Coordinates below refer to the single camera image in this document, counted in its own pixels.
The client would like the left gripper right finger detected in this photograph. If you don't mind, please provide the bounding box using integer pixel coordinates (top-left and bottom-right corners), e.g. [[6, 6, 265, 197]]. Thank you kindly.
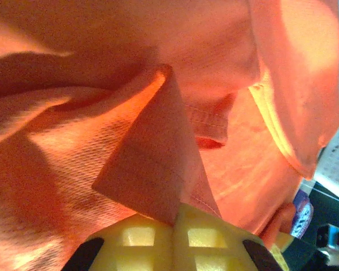
[[172, 203, 289, 271]]

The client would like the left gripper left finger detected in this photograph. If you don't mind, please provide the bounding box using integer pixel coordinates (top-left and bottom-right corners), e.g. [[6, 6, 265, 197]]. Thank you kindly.
[[61, 211, 176, 271]]

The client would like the orange t-shirt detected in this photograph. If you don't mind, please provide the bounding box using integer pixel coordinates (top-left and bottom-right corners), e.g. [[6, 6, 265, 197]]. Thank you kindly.
[[0, 0, 339, 271]]

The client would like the purple Fox's candy bag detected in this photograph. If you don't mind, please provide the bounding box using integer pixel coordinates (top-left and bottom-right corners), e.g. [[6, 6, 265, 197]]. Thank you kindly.
[[291, 188, 314, 240]]

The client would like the white plastic laundry basket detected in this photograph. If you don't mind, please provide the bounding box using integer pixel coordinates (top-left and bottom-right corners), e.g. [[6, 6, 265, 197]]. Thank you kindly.
[[315, 94, 339, 204]]

